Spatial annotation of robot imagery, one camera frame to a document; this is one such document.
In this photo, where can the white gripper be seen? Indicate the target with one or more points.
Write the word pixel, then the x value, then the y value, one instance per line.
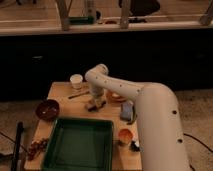
pixel 97 97

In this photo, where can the black wooden board eraser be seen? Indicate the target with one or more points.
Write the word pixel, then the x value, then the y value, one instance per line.
pixel 92 106

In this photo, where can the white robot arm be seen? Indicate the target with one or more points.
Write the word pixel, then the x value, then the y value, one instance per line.
pixel 158 120

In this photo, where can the white paper cup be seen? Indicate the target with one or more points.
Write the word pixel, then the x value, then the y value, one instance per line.
pixel 76 81

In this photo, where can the red yellow apple toy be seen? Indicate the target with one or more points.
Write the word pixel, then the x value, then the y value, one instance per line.
pixel 125 136

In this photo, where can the dark red bowl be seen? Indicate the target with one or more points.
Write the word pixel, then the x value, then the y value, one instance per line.
pixel 48 110

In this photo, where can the green plastic tray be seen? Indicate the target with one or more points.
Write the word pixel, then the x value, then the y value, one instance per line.
pixel 78 144

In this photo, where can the red dried chili bunch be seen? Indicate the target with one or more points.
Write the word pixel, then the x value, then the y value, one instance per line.
pixel 36 148

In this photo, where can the black pole stand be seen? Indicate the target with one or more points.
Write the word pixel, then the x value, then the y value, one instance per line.
pixel 15 157

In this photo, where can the wooden handled knife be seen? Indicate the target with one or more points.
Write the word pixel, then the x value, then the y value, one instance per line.
pixel 77 95

